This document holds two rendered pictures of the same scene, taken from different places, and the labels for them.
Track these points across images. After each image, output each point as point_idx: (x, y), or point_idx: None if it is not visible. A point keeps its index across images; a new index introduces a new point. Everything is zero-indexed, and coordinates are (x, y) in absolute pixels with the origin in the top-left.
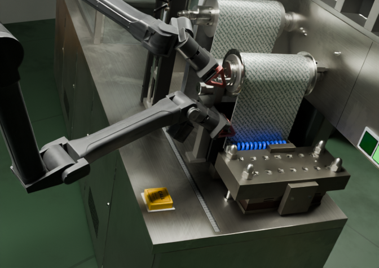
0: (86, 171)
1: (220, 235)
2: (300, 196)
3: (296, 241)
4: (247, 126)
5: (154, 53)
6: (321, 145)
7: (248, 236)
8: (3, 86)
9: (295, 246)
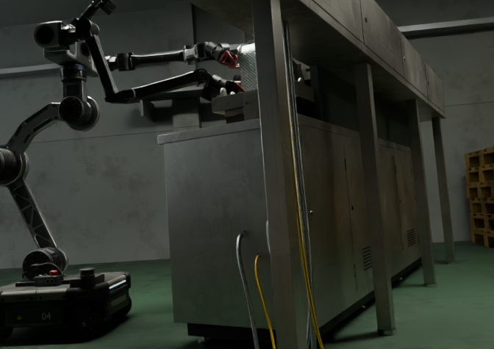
0: (131, 93)
1: (195, 129)
2: (253, 100)
3: (256, 137)
4: (253, 87)
5: (198, 57)
6: (298, 80)
7: (213, 130)
8: (84, 37)
9: (257, 144)
